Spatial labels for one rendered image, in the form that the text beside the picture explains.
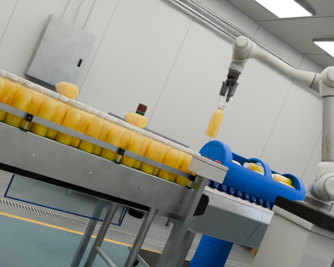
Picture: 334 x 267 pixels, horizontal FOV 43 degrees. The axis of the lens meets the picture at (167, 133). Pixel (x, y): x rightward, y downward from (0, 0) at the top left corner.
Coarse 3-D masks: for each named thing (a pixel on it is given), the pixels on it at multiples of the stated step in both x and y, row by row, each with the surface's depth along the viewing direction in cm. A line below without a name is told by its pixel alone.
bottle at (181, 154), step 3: (180, 150) 245; (180, 153) 244; (183, 153) 247; (180, 156) 244; (183, 156) 246; (180, 159) 244; (177, 162) 244; (180, 162) 245; (177, 165) 244; (180, 165) 246; (177, 168) 244; (171, 174) 244; (174, 174) 244; (171, 177) 244; (174, 177) 245; (171, 180) 244
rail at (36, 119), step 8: (0, 104) 182; (8, 112) 184; (16, 112) 186; (24, 112) 188; (32, 120) 191; (40, 120) 192; (48, 120) 195; (56, 128) 197; (64, 128) 199; (80, 136) 204; (88, 136) 206; (96, 144) 210; (104, 144) 212; (128, 152) 220; (144, 160) 226; (152, 160) 229; (168, 168) 235; (184, 176) 243
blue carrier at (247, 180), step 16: (208, 144) 283; (224, 144) 274; (224, 160) 266; (240, 160) 305; (256, 160) 300; (240, 176) 275; (256, 176) 283; (288, 176) 330; (256, 192) 289; (272, 192) 295; (288, 192) 303; (304, 192) 314
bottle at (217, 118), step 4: (220, 108) 266; (216, 112) 264; (220, 112) 264; (212, 116) 266; (216, 116) 264; (220, 116) 264; (212, 120) 264; (216, 120) 263; (220, 120) 264; (208, 124) 266; (212, 124) 263; (216, 124) 263; (220, 124) 265; (208, 128) 264; (212, 128) 263; (216, 128) 263; (208, 132) 263; (212, 132) 263; (216, 132) 264; (208, 136) 268; (212, 136) 263
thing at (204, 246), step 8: (200, 240) 369; (208, 240) 361; (216, 240) 359; (200, 248) 364; (208, 248) 360; (216, 248) 358; (224, 248) 360; (200, 256) 362; (208, 256) 359; (216, 256) 358; (224, 256) 362; (192, 264) 365; (200, 264) 360; (208, 264) 358; (216, 264) 359; (224, 264) 368
